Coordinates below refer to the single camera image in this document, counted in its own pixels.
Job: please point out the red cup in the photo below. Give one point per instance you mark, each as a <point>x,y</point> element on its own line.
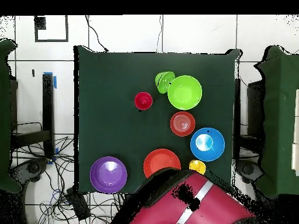
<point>143,100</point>

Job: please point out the small orange bowl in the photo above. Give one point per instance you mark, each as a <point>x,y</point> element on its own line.
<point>183,123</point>

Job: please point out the large orange bowl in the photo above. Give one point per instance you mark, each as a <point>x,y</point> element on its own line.
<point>160,161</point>

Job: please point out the small green bowl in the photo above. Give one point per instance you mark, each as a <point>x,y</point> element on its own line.
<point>162,80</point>

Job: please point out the large green bowl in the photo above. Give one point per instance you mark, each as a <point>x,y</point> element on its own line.
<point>184,92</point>

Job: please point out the yellow cup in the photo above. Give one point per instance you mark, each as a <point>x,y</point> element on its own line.
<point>197,165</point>

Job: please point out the blue bowl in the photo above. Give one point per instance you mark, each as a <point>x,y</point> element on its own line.
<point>208,151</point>

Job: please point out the large purple bowl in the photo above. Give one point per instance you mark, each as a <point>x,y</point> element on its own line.
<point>108,175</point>

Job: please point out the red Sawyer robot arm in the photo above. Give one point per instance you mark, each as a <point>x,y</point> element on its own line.
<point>186,200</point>

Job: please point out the dark green tablecloth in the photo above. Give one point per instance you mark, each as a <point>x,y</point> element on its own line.
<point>112,70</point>

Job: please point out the blue tape strip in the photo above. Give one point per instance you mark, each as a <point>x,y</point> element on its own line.
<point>55,82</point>

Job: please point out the black metal stand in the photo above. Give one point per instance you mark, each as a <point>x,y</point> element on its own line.
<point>48,105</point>

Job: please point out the black box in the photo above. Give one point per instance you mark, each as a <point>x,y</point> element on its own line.
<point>255,109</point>

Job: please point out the black power strip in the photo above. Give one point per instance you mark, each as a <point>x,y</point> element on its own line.
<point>78,204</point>

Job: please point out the black office chair base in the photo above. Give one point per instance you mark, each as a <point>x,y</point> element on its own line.
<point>30,169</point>

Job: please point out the green cloth side table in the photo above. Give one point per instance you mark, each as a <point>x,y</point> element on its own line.
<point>4,151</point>
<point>280,116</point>

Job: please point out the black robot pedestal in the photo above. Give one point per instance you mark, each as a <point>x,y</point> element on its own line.
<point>130,200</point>

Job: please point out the black square floor frame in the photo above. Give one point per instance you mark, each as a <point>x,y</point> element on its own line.
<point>51,40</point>

